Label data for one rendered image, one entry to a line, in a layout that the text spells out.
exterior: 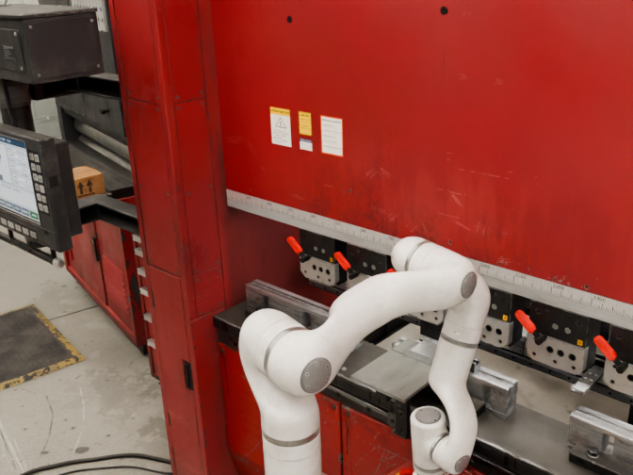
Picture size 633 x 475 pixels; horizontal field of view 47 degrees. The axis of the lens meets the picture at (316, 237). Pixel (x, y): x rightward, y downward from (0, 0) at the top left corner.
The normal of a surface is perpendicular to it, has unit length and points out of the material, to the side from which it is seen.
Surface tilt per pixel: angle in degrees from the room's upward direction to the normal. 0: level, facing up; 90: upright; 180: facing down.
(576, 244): 90
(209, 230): 90
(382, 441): 90
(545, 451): 0
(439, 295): 95
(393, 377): 0
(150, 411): 0
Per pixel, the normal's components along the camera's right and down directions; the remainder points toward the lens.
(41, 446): -0.04, -0.93
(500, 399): -0.68, 0.29
